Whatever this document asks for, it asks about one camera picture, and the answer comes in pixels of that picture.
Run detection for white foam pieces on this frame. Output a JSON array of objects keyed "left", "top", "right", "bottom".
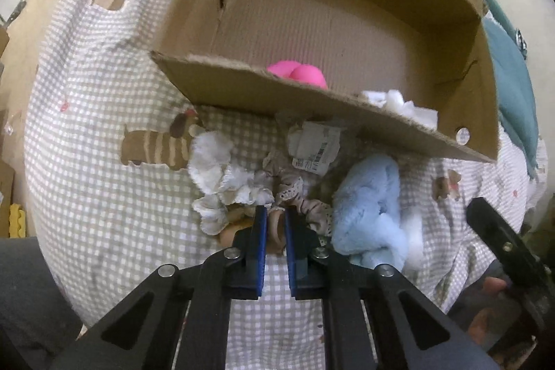
[{"left": 359, "top": 89, "right": 439, "bottom": 131}]

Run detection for yellow foam block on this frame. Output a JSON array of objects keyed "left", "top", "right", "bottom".
[{"left": 9, "top": 203, "right": 27, "bottom": 238}]

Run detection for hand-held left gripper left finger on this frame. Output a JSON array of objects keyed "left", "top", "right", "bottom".
[{"left": 50, "top": 206, "right": 268, "bottom": 370}]

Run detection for checked bed sheet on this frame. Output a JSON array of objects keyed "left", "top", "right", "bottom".
[{"left": 24, "top": 0, "right": 548, "bottom": 370}]

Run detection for white paper tag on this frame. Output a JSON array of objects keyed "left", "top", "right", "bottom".
[{"left": 287, "top": 121, "right": 344, "bottom": 175}]

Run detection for person's right hand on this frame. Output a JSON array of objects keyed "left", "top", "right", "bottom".
[{"left": 467, "top": 277, "right": 509, "bottom": 347}]

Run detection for tan ring scrunchie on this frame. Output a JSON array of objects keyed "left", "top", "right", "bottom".
[{"left": 219, "top": 209, "right": 288, "bottom": 256}]

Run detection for pink plush toy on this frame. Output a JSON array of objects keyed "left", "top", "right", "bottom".
[{"left": 266, "top": 59, "right": 329, "bottom": 90}]

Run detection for cardboard box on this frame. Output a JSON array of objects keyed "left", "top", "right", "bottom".
[{"left": 150, "top": 0, "right": 500, "bottom": 165}]

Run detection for light blue fluffy plush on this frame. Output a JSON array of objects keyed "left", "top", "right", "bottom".
[{"left": 332, "top": 154, "right": 423, "bottom": 270}]

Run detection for teal blanket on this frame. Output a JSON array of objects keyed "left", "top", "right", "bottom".
[{"left": 434, "top": 0, "right": 540, "bottom": 180}]

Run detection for beige lace scrunchie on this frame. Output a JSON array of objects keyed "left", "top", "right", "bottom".
[{"left": 262, "top": 151, "right": 334, "bottom": 247}]

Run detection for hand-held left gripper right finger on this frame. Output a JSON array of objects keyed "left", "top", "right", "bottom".
[{"left": 284, "top": 206, "right": 504, "bottom": 370}]

